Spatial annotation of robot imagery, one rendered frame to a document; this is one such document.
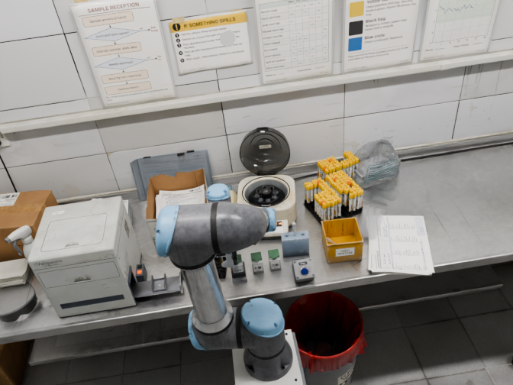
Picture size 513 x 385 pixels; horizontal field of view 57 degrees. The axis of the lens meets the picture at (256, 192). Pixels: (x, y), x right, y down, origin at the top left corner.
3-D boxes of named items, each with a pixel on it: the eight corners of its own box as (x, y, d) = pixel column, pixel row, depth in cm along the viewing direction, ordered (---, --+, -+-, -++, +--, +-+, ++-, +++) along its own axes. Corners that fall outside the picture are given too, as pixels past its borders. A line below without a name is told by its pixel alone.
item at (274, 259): (270, 271, 177) (269, 259, 173) (269, 262, 181) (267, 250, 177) (281, 270, 177) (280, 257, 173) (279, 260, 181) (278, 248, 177)
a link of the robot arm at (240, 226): (266, 198, 102) (275, 200, 150) (214, 202, 102) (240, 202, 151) (269, 253, 101) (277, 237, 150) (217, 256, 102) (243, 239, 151)
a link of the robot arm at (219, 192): (203, 198, 149) (206, 182, 155) (208, 224, 155) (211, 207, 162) (228, 197, 148) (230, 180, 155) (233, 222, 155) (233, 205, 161)
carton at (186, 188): (153, 247, 193) (144, 219, 184) (156, 202, 216) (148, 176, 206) (213, 237, 194) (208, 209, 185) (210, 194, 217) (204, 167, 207)
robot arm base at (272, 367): (292, 382, 140) (290, 363, 134) (241, 380, 141) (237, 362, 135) (293, 338, 151) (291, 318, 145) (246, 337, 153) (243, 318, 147)
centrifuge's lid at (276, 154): (236, 131, 195) (237, 122, 202) (242, 183, 208) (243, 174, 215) (288, 127, 193) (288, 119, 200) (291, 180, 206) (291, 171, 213)
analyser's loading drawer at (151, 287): (126, 302, 170) (121, 292, 167) (127, 287, 175) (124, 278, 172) (182, 292, 171) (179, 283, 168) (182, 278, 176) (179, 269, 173)
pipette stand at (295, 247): (283, 262, 180) (282, 243, 174) (282, 248, 186) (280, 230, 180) (310, 259, 180) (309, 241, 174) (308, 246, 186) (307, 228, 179)
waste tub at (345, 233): (327, 264, 177) (327, 245, 171) (321, 239, 188) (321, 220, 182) (362, 260, 177) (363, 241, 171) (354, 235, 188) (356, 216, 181)
